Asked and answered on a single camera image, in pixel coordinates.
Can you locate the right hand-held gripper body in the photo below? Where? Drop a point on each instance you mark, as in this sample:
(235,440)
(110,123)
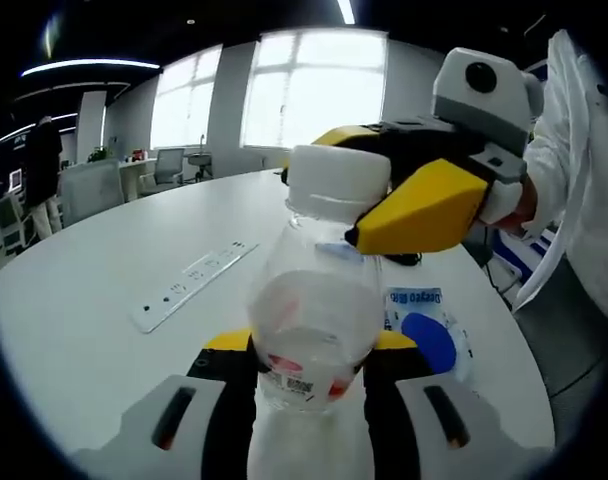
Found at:
(484,95)

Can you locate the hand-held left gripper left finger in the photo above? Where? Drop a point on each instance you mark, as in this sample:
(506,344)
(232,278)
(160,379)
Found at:
(224,380)

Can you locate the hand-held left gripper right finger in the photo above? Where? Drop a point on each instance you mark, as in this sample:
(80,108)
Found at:
(394,380)

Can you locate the clear plastic water bottle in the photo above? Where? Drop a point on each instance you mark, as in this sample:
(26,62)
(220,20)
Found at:
(314,310)

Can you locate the person's right hand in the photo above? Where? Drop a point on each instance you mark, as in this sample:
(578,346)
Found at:
(524,210)

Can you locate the wide window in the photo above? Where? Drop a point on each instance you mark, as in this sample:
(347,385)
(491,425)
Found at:
(314,85)

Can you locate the white table socket panel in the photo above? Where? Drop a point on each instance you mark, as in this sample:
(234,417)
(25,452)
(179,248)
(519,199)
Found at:
(194,287)

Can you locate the person in white sleeve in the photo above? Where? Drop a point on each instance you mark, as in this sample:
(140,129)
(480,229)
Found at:
(584,150)

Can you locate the straight ceiling light strip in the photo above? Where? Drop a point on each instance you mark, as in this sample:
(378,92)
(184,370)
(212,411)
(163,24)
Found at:
(346,11)

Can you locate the white table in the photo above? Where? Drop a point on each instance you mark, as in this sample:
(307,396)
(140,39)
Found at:
(109,260)

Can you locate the white office chair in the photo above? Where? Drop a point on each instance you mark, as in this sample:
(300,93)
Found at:
(166,167)

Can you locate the white desk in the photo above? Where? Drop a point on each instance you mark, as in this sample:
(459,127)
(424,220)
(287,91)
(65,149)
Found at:
(134,175)

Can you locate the grey office chair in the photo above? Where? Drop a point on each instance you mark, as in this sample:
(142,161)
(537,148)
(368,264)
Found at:
(91,190)

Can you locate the green potted plant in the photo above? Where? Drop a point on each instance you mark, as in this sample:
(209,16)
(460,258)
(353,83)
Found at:
(99,155)

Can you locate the curved ceiling light strip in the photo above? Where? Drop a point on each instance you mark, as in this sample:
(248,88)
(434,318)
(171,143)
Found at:
(89,66)

